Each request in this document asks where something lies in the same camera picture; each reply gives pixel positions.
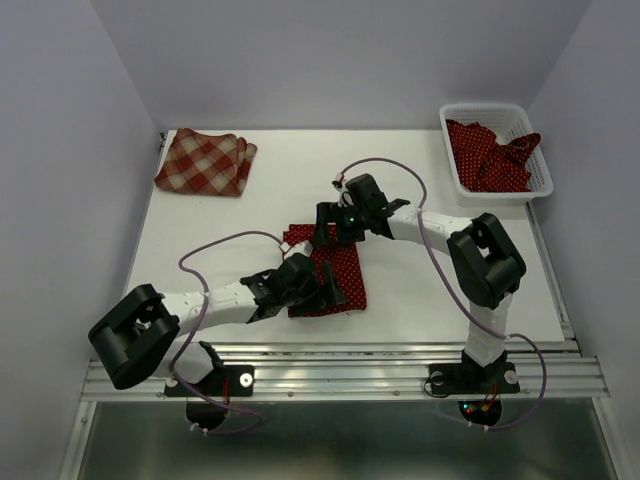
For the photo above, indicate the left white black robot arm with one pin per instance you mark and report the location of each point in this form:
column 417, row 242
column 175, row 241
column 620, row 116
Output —
column 152, row 334

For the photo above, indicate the red beige plaid skirt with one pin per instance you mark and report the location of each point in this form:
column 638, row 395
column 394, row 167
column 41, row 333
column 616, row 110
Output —
column 200, row 164

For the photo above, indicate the aluminium mounting rail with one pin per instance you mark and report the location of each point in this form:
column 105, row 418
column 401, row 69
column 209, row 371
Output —
column 370, row 372

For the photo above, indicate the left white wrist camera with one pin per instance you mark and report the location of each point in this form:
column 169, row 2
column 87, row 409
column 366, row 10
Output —
column 305, row 248

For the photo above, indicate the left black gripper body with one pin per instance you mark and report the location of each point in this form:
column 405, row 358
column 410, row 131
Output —
column 308, row 294

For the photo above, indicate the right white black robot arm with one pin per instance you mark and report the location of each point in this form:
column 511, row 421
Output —
column 487, row 265

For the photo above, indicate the red white polka-dot skirt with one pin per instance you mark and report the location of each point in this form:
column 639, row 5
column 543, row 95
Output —
column 345, row 263

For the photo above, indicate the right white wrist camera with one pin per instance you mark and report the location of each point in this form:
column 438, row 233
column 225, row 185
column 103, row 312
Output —
column 344, row 196

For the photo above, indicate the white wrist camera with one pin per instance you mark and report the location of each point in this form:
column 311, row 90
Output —
column 344, row 196
column 305, row 248

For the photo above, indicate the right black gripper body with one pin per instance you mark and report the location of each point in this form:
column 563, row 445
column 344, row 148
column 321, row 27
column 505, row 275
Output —
column 352, row 223

